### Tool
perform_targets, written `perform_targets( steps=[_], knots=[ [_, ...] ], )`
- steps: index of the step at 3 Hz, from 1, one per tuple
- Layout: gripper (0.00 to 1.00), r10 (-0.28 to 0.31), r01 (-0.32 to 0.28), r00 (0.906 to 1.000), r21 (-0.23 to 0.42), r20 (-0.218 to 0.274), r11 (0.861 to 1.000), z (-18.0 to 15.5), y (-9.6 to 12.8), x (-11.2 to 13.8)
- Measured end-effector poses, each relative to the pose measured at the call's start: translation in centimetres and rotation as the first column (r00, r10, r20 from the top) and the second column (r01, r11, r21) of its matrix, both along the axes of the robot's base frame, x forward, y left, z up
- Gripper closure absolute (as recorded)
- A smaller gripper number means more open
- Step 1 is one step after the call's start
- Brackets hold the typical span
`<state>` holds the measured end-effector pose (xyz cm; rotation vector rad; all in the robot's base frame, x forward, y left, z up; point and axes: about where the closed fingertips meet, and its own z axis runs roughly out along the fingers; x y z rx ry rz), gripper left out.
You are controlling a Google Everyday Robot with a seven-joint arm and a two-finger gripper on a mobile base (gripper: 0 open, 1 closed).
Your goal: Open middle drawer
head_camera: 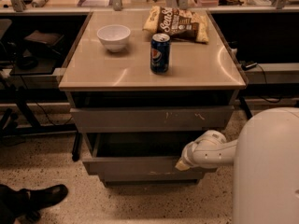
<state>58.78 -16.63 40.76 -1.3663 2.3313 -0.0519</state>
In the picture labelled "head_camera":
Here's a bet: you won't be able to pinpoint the grey drawer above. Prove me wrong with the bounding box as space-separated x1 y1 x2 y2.
70 105 234 133
83 132 209 185

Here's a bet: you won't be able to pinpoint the grey drawer cabinet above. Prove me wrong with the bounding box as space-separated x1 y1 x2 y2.
58 9 248 187

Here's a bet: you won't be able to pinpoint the dark brown box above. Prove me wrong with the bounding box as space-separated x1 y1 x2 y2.
23 30 64 59

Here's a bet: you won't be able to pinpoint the black stand leg left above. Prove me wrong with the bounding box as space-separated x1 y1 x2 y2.
72 133 82 161

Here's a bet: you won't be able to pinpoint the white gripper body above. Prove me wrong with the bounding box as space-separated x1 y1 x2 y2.
181 142 197 168

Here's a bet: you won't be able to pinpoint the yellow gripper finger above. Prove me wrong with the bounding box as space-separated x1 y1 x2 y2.
176 160 189 171

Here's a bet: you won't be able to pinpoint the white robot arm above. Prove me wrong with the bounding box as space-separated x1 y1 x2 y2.
176 107 299 224

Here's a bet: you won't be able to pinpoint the grey top drawer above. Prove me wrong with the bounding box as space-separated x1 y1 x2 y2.
70 105 234 133

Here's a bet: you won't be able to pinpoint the black shoe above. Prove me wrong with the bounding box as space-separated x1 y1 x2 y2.
21 184 68 222

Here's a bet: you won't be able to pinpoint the black table leg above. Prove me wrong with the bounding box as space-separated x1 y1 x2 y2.
239 97 252 119

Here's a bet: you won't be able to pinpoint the white bowl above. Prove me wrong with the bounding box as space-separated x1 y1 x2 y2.
97 24 131 52

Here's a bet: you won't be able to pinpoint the blue Pepsi can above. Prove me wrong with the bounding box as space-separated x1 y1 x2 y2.
150 33 170 74

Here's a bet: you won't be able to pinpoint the black headphones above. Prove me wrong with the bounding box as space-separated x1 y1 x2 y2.
12 43 38 70

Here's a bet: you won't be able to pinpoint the black power adapter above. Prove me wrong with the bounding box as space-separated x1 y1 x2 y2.
240 61 258 71

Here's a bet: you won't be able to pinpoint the brown chips bag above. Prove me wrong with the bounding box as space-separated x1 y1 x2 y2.
143 6 208 43

